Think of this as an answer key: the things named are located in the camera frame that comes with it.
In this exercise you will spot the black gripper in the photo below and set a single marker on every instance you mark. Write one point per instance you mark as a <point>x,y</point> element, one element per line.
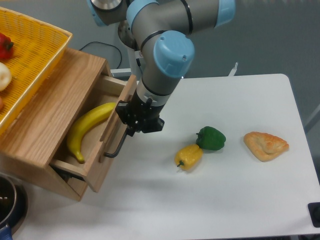
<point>139,114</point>

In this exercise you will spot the toasted bread piece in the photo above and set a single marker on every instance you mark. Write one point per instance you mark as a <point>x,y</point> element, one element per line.
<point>264,146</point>

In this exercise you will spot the yellow banana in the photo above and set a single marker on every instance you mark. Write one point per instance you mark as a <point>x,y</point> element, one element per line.
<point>83,125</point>

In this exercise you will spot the white onion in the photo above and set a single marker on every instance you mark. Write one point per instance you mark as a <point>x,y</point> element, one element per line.
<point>5,76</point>

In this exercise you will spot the yellow plastic basket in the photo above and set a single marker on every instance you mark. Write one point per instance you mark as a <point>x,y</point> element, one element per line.
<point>38,47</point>

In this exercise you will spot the wooden drawer cabinet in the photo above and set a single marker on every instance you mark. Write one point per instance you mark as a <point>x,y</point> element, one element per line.
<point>29,144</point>

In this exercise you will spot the green bell pepper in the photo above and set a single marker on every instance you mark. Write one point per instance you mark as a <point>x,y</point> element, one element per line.
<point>209,138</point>

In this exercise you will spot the black corner device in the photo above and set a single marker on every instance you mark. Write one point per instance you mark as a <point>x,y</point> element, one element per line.
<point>314,212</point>

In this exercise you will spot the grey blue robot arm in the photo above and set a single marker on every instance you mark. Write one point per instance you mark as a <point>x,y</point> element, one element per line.
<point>186,16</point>

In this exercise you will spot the wooden top drawer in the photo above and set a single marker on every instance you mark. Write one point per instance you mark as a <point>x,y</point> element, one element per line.
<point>103,138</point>

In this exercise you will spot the yellow bell pepper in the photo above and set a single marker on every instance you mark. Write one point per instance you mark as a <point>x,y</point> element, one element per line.
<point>187,157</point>

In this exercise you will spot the dark metal pot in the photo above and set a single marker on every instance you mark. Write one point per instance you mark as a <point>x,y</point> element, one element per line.
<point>13,206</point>

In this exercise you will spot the red bell pepper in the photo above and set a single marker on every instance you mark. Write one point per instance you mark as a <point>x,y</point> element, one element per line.
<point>6,47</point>

